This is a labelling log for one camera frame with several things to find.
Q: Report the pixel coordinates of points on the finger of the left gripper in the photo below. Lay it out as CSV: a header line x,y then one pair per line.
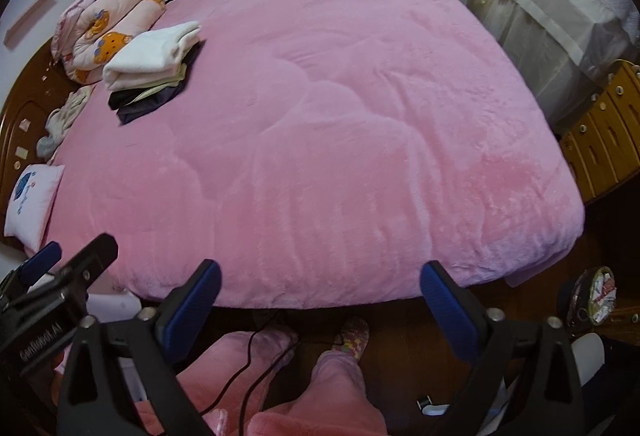
x,y
29,272
92,260

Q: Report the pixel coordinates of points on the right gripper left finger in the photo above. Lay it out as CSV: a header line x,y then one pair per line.
x,y
95,398

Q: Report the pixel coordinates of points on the pink plush bed blanket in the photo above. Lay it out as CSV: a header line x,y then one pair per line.
x,y
322,152

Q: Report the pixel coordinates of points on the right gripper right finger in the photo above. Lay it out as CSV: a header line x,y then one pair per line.
x,y
523,378

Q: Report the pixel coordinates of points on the small white printed pillow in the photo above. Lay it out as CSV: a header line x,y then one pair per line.
x,y
30,204

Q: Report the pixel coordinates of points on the patterned slipper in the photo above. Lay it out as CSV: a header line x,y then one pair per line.
x,y
353,339

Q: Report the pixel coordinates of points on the round patterned tin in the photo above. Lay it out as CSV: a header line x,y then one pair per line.
x,y
593,297

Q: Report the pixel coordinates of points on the wooden drawer cabinet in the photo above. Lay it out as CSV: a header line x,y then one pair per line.
x,y
602,148

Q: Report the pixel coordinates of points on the pink pajama legs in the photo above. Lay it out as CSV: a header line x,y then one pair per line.
x,y
245,383

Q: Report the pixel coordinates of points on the cream crumpled cloth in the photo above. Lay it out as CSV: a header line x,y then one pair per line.
x,y
60,121

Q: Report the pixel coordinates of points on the green and black folded clothes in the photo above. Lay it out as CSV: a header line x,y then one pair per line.
x,y
131,104

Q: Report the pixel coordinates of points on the white fuzzy cardigan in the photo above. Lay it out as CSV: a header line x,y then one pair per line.
x,y
151,56

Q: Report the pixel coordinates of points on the pink cartoon bear quilt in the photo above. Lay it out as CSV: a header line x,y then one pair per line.
x,y
90,32

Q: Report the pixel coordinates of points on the wooden headboard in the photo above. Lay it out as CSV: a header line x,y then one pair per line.
x,y
41,87

